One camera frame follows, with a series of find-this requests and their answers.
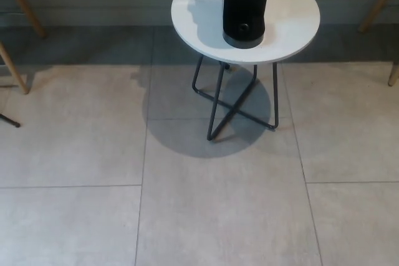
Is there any black single-serve coffee maker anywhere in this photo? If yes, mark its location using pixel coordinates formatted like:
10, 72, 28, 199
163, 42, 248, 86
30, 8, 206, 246
222, 0, 277, 49

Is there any round white side table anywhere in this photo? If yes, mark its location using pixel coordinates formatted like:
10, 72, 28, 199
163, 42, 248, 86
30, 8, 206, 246
170, 0, 321, 143

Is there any black tripod foot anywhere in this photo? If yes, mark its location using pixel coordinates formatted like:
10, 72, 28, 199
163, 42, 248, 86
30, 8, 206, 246
0, 112, 21, 128

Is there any wooden furniture leg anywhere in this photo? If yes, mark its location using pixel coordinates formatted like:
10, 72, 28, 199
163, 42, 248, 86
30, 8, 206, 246
358, 0, 399, 34
2, 0, 48, 39
387, 55, 399, 87
0, 40, 31, 95

